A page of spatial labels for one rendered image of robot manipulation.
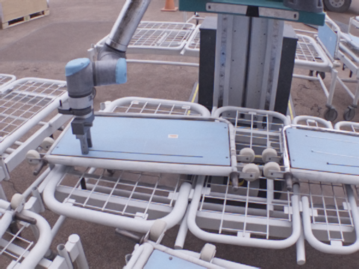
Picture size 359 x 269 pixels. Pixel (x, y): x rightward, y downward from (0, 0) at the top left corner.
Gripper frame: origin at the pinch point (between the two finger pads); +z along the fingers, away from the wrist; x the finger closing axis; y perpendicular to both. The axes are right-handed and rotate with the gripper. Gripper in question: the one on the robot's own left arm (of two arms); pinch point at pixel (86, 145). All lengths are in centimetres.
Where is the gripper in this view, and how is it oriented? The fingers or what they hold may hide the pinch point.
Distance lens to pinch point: 133.4
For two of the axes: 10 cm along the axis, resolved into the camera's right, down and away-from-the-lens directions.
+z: 0.0, 8.7, 5.0
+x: 1.0, -5.0, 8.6
